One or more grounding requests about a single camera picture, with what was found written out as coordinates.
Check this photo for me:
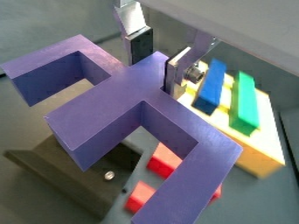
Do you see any black angle fixture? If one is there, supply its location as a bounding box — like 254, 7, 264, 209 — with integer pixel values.
3, 136, 140, 221

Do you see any yellow slotted board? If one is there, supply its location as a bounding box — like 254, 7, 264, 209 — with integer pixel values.
176, 59, 285, 179

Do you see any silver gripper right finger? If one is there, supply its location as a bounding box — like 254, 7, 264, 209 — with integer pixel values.
162, 30, 213, 99

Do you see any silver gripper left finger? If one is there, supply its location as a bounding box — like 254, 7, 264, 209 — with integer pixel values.
113, 0, 153, 66

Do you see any purple interlocking block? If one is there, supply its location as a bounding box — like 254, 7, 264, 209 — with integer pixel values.
0, 35, 241, 224

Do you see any green long bar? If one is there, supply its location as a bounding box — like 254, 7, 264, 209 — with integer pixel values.
228, 71, 260, 136

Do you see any blue long bar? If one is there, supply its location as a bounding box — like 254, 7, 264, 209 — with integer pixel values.
192, 59, 226, 116

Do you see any red interlocking block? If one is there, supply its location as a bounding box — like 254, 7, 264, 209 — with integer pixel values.
124, 141, 222, 214

